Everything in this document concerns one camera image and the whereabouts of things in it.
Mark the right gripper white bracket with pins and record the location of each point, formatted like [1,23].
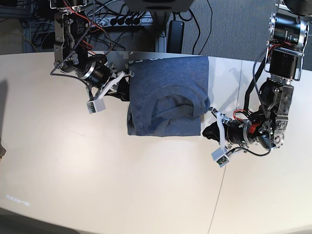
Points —
[107,80]

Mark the blue grey T-shirt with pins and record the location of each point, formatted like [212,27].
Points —
[168,96]

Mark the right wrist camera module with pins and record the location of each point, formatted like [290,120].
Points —
[96,106]

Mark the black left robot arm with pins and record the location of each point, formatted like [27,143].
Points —
[264,116]

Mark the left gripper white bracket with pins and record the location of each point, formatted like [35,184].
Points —
[227,132]

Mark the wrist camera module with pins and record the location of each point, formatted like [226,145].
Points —
[221,157]
[96,106]

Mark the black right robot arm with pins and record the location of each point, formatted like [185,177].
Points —
[75,59]

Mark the black power adapter brick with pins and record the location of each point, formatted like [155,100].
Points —
[175,37]

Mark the white power strip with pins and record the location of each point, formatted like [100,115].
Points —
[118,21]

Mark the silver aluminium frame post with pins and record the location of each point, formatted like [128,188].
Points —
[160,22]

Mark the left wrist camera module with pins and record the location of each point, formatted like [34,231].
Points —
[221,157]

